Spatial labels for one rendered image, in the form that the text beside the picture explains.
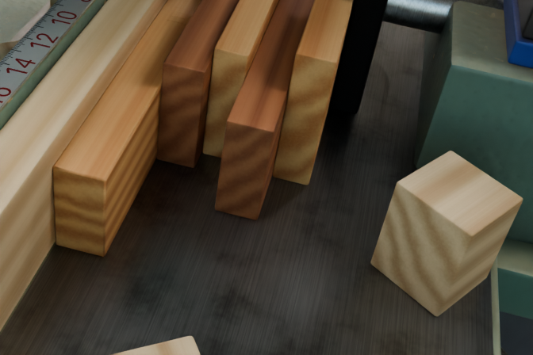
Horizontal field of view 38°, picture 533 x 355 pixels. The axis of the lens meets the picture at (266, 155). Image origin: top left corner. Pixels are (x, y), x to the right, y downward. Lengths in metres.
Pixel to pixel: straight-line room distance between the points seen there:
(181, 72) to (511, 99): 0.14
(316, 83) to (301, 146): 0.03
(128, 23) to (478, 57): 0.15
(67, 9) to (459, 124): 0.18
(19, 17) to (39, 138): 0.37
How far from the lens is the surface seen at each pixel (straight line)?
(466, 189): 0.30
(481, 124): 0.36
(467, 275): 0.31
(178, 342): 0.23
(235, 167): 0.31
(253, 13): 0.35
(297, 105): 0.33
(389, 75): 0.44
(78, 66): 0.32
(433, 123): 0.36
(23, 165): 0.27
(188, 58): 0.33
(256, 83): 0.32
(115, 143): 0.30
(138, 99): 0.32
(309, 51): 0.32
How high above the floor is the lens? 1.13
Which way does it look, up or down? 39 degrees down
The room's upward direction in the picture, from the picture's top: 10 degrees clockwise
